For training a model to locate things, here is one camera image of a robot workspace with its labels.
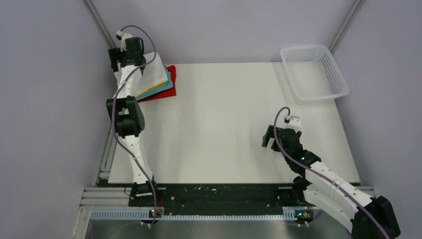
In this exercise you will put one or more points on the white plastic basket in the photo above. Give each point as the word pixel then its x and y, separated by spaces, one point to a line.
pixel 313 74

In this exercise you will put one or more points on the orange folded t shirt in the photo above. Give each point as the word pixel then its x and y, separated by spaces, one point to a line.
pixel 153 89

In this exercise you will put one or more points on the white slotted cable duct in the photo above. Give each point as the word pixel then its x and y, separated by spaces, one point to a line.
pixel 146 215

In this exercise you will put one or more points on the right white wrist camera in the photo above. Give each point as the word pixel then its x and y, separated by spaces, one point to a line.
pixel 293 122

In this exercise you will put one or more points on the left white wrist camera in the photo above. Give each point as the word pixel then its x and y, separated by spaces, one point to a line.
pixel 122 37

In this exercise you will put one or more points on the left corner metal post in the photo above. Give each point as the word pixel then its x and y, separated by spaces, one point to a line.
pixel 99 23

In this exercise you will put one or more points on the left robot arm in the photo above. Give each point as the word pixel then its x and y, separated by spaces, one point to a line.
pixel 127 120

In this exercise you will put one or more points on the corner metal post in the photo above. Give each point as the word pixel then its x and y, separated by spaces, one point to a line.
pixel 99 23
pixel 352 13

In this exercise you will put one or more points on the teal folded t shirt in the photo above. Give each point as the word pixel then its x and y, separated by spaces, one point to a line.
pixel 169 85

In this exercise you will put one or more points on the white t shirt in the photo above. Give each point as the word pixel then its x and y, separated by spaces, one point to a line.
pixel 152 75

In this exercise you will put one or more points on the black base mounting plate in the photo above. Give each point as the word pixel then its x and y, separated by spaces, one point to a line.
pixel 250 199

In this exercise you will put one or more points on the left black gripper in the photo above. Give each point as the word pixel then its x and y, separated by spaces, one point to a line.
pixel 116 54

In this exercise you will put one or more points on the left aluminium frame rail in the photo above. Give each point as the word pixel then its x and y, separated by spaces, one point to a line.
pixel 107 157

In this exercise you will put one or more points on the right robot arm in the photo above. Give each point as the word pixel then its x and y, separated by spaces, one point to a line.
pixel 363 215

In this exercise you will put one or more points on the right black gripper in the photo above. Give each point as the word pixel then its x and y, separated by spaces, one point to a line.
pixel 269 134

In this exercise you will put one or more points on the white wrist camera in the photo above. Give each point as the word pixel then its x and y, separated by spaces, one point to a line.
pixel 293 122
pixel 122 37

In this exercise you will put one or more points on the red folded t shirt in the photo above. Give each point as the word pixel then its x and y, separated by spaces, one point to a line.
pixel 165 91

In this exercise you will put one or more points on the right corner metal post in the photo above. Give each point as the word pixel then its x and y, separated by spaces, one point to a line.
pixel 352 13

